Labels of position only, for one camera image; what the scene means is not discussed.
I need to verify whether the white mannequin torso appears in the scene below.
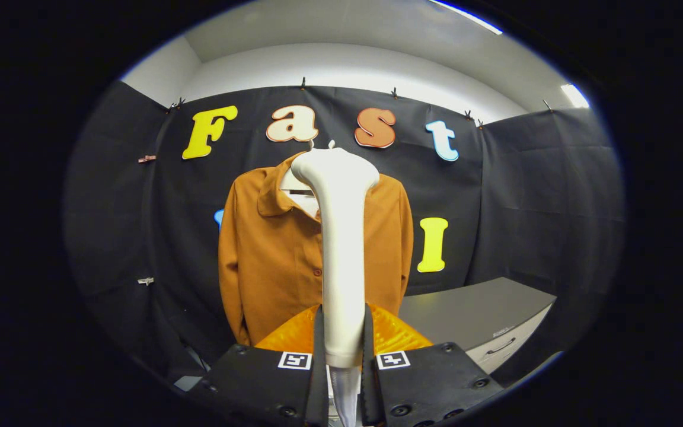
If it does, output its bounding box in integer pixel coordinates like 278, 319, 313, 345
280, 139, 337, 219

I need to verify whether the white garment steamer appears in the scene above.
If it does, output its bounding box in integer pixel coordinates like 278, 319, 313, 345
291, 147, 381, 368

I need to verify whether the long ceiling light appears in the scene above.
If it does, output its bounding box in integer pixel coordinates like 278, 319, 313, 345
427, 0, 503, 35

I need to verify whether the small ceiling light panel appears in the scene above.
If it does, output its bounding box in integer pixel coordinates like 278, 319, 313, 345
561, 84, 590, 109

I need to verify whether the orange button-up shirt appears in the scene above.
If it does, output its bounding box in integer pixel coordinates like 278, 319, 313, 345
218, 151, 414, 348

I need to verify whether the grey drawer cabinet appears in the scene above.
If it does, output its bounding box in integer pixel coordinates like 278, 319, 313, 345
398, 277, 557, 374

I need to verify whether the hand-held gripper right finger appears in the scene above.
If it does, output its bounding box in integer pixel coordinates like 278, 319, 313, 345
360, 302, 505, 427

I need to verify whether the black backdrop cloth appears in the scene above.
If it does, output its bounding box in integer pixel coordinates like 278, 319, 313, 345
63, 80, 625, 386

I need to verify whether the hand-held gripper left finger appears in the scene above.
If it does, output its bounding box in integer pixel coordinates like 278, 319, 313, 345
187, 304, 329, 427

